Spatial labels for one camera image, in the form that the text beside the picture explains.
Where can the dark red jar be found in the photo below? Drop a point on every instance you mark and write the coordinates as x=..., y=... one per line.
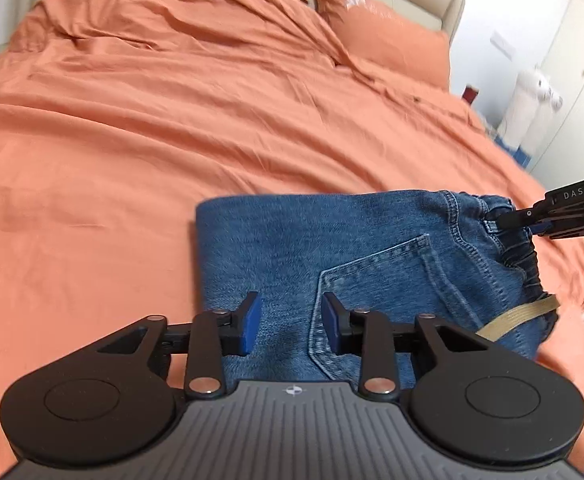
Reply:
x=471, y=94

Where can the white wardrobe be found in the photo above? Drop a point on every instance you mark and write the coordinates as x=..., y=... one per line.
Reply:
x=579, y=75

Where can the blue denim pants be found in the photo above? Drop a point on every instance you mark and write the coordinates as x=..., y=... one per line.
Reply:
x=371, y=270

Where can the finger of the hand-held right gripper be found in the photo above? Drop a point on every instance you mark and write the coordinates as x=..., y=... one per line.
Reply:
x=556, y=230
x=519, y=218

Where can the white alpaca plush toy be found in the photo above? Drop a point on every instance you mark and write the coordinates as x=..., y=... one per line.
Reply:
x=521, y=105
x=546, y=120

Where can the white wall socket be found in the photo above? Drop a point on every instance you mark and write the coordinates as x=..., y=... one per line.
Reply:
x=501, y=43

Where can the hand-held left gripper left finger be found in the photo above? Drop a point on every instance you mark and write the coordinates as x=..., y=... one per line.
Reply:
x=251, y=324

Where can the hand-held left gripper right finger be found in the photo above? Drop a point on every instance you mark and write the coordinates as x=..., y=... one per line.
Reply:
x=333, y=326

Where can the orange duvet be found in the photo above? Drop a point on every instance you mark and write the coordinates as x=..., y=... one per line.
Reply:
x=147, y=135

